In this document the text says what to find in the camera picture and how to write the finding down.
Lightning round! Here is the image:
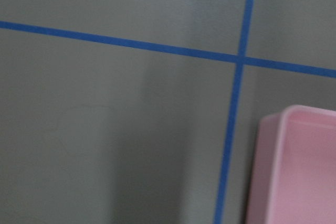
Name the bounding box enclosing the pink plastic bin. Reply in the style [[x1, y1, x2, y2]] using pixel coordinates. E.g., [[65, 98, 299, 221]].
[[246, 105, 335, 223]]

